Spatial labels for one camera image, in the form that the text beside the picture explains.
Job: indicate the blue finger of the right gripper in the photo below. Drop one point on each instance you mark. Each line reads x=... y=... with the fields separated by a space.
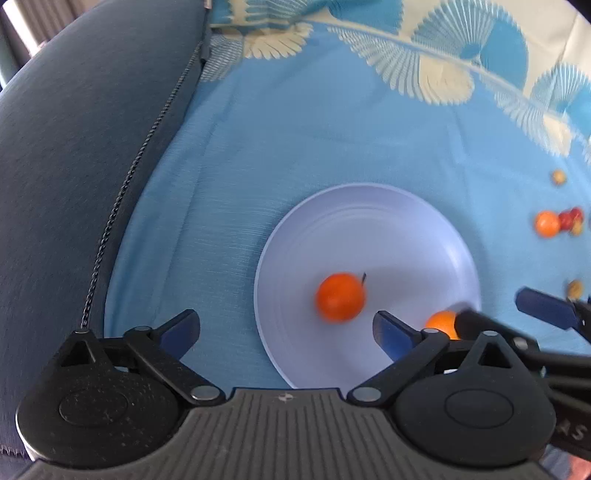
x=563 y=314
x=469 y=325

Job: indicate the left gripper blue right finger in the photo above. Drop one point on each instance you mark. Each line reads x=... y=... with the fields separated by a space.
x=413 y=353

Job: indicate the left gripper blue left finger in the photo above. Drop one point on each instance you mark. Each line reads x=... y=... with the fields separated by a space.
x=159 y=350

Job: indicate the small orange kumquat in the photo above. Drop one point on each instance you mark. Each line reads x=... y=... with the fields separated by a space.
x=443 y=321

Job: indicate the tan longan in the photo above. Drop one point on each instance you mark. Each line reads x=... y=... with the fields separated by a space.
x=558 y=177
x=577 y=228
x=575 y=290

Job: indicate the orange tangerine with stem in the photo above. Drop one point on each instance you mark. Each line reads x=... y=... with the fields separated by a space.
x=341 y=297

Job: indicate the orange kumquat oval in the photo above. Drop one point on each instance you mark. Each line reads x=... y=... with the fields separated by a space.
x=547 y=224

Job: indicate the red cherry tomato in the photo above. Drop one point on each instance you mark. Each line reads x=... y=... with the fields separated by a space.
x=577 y=214
x=566 y=220

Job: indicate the tan longan top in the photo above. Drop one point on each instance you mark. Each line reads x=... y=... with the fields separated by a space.
x=558 y=177

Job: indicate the lavender round plate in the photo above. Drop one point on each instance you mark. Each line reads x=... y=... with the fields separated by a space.
x=411 y=259

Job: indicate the blue patterned bed sheet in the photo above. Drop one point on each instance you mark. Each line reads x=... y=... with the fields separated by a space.
x=468 y=105

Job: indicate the dark blue sofa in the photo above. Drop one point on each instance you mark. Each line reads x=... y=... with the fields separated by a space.
x=83 y=125

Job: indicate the grey curtain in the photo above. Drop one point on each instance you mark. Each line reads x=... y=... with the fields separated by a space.
x=28 y=25

